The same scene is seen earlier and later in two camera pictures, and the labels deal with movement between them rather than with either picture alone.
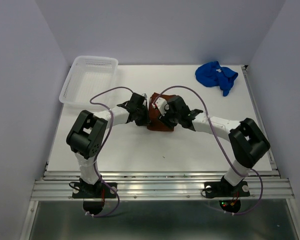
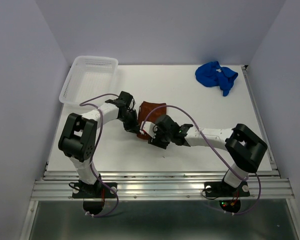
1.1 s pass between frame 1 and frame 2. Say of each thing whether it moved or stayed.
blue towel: stayed
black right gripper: moved
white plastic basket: stayed
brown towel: moved
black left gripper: moved
